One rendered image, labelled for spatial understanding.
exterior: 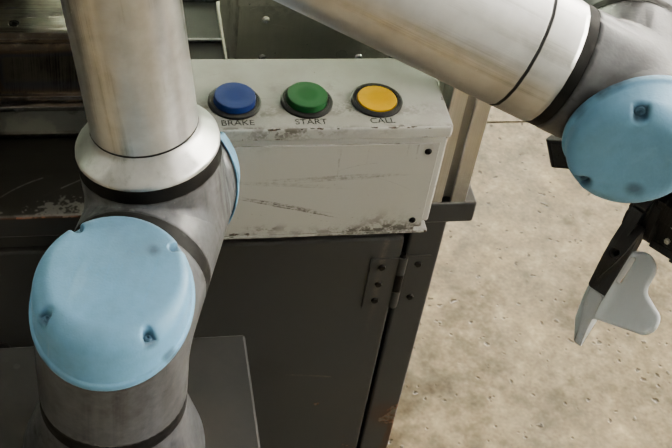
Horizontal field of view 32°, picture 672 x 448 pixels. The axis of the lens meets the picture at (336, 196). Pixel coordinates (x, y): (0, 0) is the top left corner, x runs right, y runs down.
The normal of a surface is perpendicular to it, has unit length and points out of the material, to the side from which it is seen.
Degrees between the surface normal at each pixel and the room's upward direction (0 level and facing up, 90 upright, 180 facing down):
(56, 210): 0
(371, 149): 90
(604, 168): 90
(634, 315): 57
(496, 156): 0
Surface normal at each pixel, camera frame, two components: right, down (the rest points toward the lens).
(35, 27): 0.12, -0.72
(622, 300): -0.48, 0.00
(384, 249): 0.17, 0.69
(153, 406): 0.59, 0.61
